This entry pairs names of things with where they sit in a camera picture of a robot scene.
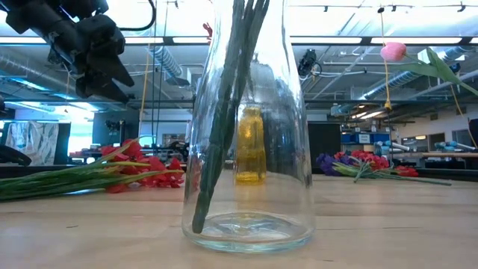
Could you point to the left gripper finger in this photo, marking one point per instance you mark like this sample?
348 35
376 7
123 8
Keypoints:
97 87
115 71

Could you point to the green flower stems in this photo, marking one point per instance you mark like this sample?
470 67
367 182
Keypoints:
255 30

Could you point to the clear glass vase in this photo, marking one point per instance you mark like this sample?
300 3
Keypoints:
261 231

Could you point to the pink artificial tulip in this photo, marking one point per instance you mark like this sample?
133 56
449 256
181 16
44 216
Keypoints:
393 51

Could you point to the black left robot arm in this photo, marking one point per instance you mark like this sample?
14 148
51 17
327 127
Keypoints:
26 15

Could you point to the yellow glass vase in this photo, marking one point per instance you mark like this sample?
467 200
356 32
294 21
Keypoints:
251 149

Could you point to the leaf patterned cloth panel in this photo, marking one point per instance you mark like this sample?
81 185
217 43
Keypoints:
33 142

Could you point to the black hanging spotlight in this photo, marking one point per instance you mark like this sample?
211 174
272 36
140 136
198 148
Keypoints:
308 61

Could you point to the large black board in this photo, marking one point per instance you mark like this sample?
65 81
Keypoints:
325 142

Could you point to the blue storage bins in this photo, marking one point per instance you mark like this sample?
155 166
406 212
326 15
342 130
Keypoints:
381 137

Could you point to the wooden workbench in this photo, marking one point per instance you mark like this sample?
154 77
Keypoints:
448 154

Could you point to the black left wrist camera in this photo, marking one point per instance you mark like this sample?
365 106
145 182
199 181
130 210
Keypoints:
101 35

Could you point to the silver spiral air duct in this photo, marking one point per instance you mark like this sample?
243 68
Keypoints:
166 61

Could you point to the long silver air duct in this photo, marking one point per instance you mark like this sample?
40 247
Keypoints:
373 91

